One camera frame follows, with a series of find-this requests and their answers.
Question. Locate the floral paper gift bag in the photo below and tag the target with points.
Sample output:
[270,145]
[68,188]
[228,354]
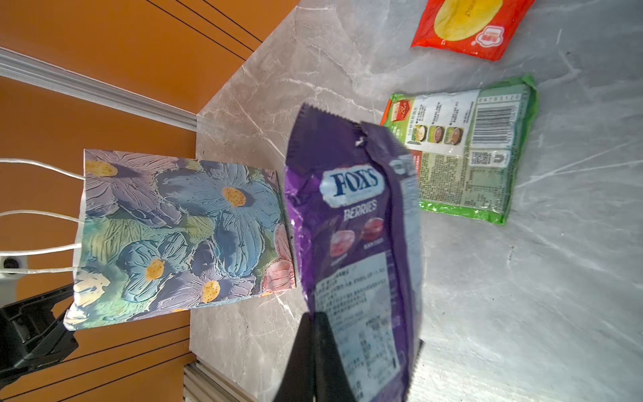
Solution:
[160,235]

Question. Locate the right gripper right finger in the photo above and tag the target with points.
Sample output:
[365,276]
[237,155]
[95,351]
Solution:
[331,382]

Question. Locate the aluminium rail frame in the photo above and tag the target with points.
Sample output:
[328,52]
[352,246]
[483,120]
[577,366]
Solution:
[206,384]

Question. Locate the green white snack bag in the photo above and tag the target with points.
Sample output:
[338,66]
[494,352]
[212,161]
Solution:
[467,145]

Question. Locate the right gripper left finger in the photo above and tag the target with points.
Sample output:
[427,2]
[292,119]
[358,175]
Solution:
[298,382]

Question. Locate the purple Fox's bag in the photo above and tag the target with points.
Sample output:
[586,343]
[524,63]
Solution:
[353,200]

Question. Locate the small red snack packet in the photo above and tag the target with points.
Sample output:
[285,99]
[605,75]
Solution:
[479,28]

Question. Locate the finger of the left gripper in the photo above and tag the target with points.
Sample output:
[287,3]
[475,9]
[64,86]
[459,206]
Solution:
[32,337]

